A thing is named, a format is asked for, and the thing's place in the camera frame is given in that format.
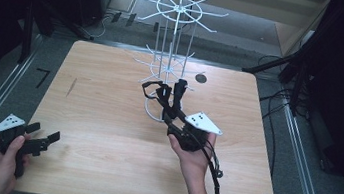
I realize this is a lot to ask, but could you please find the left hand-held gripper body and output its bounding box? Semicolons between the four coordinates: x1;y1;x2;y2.
0;112;54;183

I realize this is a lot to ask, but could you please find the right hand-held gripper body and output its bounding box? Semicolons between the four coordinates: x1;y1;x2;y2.
163;107;226;157

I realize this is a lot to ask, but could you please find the white wire display rack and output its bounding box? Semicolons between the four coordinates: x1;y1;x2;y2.
114;0;231;131

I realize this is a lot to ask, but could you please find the person's right hand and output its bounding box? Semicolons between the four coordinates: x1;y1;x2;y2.
162;127;219;191

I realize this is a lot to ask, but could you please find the person's left hand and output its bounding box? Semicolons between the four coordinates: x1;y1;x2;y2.
0;132;35;194

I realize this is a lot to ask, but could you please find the dark round table grommet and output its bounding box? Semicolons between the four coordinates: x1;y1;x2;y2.
194;73;208;84

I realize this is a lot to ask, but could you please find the black metal stand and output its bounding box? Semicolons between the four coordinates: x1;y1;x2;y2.
16;0;99;74
237;35;322;118

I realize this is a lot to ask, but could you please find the light wooden cabinet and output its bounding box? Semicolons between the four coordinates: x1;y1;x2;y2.
170;0;332;62

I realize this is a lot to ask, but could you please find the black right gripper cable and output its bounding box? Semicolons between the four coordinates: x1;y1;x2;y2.
176;128;232;194

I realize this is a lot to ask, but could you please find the black floor cable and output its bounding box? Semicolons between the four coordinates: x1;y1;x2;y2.
246;52;317;166

